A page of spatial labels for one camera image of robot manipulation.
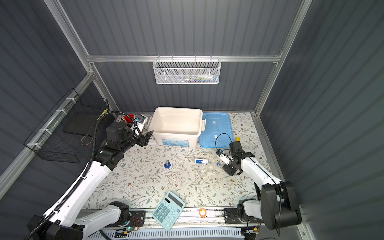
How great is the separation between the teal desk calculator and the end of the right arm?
30 cm

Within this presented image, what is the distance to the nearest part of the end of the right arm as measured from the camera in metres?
0.64

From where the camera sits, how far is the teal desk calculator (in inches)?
28.9
